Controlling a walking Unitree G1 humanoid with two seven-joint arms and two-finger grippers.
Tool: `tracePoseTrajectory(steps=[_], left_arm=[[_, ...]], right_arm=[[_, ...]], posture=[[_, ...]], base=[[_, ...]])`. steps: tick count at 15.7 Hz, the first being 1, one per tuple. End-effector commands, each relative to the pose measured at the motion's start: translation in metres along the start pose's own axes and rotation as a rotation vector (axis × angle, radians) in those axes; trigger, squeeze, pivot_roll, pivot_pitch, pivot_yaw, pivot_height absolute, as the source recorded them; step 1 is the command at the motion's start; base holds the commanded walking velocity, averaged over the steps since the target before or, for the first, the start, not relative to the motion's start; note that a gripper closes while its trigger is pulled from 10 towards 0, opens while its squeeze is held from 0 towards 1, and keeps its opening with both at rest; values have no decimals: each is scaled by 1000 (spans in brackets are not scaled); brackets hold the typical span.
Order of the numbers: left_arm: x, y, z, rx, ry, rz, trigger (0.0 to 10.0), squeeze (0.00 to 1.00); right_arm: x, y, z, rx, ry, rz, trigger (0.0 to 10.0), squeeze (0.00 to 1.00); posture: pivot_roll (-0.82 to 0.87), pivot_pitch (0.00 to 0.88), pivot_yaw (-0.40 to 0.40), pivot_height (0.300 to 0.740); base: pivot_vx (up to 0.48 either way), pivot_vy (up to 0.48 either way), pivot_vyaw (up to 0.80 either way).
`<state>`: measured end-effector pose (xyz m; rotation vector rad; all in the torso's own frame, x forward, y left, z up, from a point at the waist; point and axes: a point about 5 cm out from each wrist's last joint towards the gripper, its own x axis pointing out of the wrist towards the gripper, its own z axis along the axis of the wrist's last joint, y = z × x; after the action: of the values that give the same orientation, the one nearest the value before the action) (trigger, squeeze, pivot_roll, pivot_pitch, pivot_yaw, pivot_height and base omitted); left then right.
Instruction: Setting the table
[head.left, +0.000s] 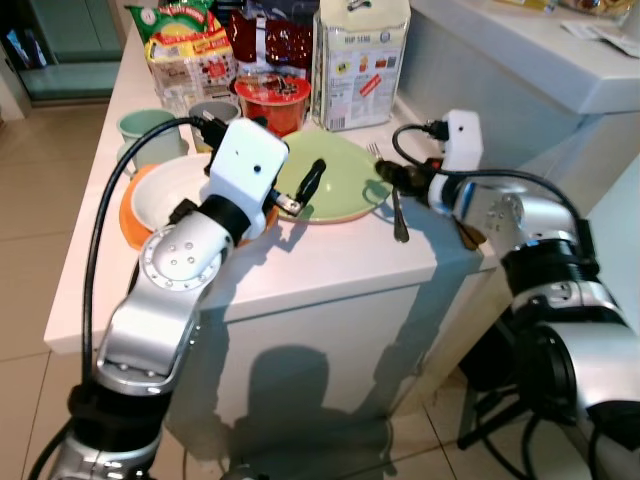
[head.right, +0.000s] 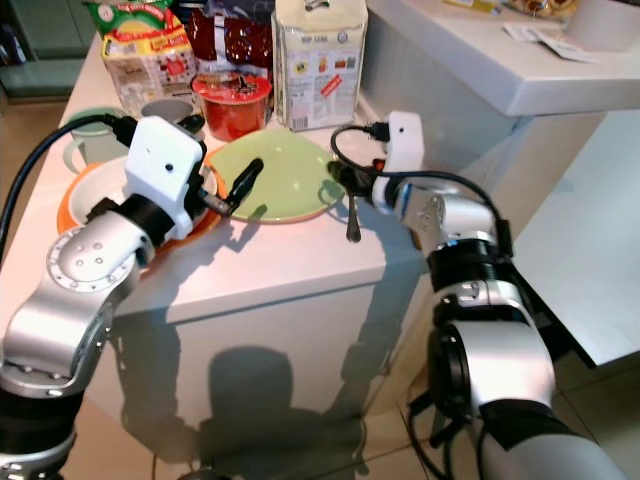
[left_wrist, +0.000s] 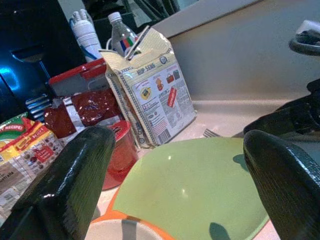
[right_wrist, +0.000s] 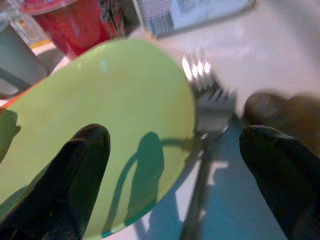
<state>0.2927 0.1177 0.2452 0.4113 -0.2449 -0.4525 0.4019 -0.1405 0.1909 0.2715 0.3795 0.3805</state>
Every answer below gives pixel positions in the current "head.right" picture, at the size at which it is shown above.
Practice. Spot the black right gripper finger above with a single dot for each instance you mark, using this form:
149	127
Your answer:
337	177

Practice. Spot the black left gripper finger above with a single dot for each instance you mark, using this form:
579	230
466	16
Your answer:
247	182

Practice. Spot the light green plate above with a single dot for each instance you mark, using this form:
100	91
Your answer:
290	180

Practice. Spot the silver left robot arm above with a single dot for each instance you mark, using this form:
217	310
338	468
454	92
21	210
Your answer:
75	290

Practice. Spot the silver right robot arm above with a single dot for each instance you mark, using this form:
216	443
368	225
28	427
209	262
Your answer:
500	370

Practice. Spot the orange plate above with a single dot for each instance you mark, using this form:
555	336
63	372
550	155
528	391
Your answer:
190	228

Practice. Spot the red instant noodle cup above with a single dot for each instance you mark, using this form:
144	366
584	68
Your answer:
232	105

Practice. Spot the grey mug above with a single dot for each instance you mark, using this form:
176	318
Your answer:
165	108

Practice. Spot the white bowl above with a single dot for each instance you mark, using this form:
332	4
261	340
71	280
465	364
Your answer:
100	185

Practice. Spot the dark red snack bag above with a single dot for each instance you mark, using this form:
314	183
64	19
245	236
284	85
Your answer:
232	45

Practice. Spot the pale green mug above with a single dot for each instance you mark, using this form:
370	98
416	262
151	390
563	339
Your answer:
90	140

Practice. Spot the green yellow snack bag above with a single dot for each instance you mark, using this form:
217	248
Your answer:
145	50

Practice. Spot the white high counter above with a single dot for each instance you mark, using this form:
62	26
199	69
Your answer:
480	60

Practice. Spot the white paper sheets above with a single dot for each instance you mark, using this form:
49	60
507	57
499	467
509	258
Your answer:
545	42

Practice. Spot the green cabinet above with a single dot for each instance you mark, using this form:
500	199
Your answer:
40	40

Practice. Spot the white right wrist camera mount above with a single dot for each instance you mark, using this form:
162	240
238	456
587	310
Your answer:
405	140

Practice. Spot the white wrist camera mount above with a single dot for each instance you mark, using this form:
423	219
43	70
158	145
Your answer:
405	140
165	165

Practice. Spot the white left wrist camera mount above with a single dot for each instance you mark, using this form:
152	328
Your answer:
165	165

